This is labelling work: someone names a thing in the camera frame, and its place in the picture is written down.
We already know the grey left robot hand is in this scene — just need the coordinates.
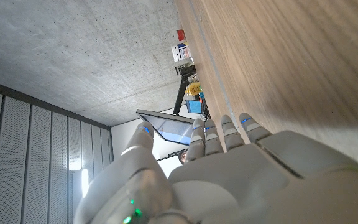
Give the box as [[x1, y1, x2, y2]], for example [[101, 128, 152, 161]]
[[73, 112, 358, 224]]

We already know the large black monitor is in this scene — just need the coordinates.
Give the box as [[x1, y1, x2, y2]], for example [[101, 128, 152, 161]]
[[135, 108, 198, 146]]

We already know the laptop with blue screen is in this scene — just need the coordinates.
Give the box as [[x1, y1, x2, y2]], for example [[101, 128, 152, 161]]
[[185, 99, 203, 114]]

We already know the clear bottle yellow label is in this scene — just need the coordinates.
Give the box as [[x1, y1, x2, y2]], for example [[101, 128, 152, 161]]
[[185, 82, 203, 96]]

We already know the white canister blue label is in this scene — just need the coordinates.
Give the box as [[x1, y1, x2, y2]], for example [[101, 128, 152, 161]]
[[171, 42, 192, 62]]

